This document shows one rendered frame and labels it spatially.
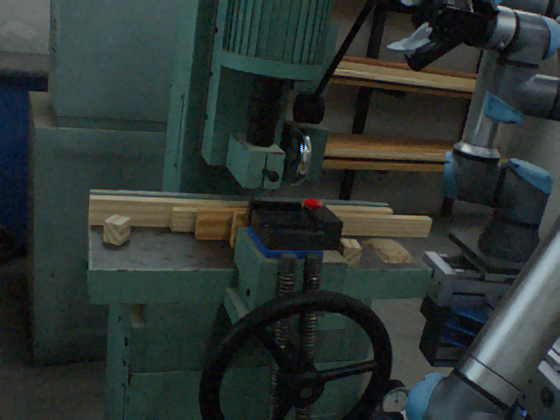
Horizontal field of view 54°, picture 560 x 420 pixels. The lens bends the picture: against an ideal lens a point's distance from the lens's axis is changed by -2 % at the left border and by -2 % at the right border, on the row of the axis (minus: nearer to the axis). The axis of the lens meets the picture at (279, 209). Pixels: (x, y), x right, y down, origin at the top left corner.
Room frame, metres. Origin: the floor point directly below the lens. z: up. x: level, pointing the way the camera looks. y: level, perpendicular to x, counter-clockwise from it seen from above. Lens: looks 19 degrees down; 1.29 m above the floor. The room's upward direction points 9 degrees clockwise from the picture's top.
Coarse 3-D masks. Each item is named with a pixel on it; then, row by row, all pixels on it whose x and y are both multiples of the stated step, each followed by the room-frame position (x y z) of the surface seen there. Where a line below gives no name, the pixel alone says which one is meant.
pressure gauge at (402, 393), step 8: (392, 384) 0.88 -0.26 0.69; (400, 384) 0.88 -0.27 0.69; (392, 392) 0.87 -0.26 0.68; (400, 392) 0.87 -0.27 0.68; (408, 392) 0.88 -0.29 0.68; (384, 400) 0.86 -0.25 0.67; (392, 400) 0.87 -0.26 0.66; (400, 400) 0.88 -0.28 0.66; (384, 408) 0.86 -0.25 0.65; (392, 408) 0.87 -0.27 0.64; (400, 408) 0.88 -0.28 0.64
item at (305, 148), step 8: (296, 128) 1.16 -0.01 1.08; (296, 136) 1.13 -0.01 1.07; (304, 136) 1.12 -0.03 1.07; (296, 144) 1.14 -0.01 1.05; (304, 144) 1.11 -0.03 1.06; (288, 152) 1.16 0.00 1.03; (296, 152) 1.13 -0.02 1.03; (304, 152) 1.10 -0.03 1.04; (288, 160) 1.15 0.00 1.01; (296, 160) 1.12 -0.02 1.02; (304, 160) 1.10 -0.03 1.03; (288, 168) 1.16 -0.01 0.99; (296, 168) 1.11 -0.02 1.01; (304, 168) 1.10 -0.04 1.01; (288, 176) 1.14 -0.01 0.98; (296, 176) 1.11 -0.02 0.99; (304, 176) 1.11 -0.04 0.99; (296, 184) 1.13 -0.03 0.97
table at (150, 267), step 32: (96, 256) 0.78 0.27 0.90; (128, 256) 0.80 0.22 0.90; (160, 256) 0.82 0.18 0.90; (192, 256) 0.84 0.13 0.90; (224, 256) 0.86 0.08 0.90; (416, 256) 1.00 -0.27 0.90; (96, 288) 0.74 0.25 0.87; (128, 288) 0.76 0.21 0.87; (160, 288) 0.77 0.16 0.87; (192, 288) 0.79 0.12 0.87; (224, 288) 0.81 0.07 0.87; (352, 288) 0.89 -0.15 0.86; (384, 288) 0.91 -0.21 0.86; (416, 288) 0.94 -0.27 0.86; (320, 320) 0.77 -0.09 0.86
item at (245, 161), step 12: (228, 144) 1.06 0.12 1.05; (240, 144) 0.98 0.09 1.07; (252, 144) 0.98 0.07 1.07; (228, 156) 1.05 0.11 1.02; (240, 156) 0.97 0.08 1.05; (252, 156) 0.94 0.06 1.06; (264, 156) 0.94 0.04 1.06; (276, 156) 0.95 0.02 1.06; (228, 168) 1.04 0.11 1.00; (240, 168) 0.96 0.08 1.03; (252, 168) 0.94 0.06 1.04; (276, 168) 0.95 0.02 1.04; (240, 180) 0.95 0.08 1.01; (252, 180) 0.94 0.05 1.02; (264, 180) 0.95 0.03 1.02
